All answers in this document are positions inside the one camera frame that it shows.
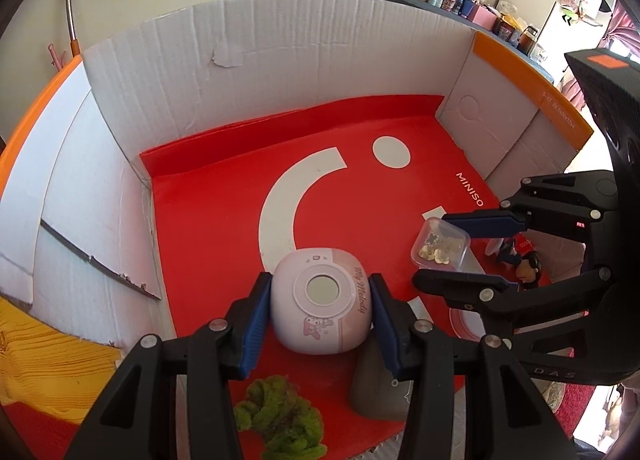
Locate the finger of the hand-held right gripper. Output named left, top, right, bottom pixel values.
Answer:
left=442, top=170, right=621, bottom=244
left=412, top=267, right=615, bottom=338

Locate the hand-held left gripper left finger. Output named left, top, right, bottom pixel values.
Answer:
left=65, top=271, right=273, bottom=460

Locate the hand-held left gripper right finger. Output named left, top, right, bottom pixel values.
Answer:
left=368, top=274, right=576, bottom=460

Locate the white ribbed round jar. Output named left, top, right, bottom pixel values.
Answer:
left=449, top=307, right=488, bottom=341

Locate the clear small plastic box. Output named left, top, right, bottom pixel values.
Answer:
left=411, top=218, right=471, bottom=271

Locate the pink round device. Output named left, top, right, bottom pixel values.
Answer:
left=271, top=247, right=373, bottom=355

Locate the grey rounded case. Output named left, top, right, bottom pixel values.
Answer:
left=349, top=340, right=416, bottom=422

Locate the black-haired figurine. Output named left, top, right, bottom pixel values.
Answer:
left=484, top=237, right=543, bottom=291

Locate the green fuzzy toy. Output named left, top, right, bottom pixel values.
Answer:
left=233, top=375, right=328, bottom=460

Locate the orange cardboard box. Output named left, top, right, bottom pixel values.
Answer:
left=0, top=0, right=596, bottom=460

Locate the pink curtain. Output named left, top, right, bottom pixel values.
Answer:
left=560, top=0, right=640, bottom=110

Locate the pink storage box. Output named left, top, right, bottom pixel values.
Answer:
left=470, top=4, right=501, bottom=26

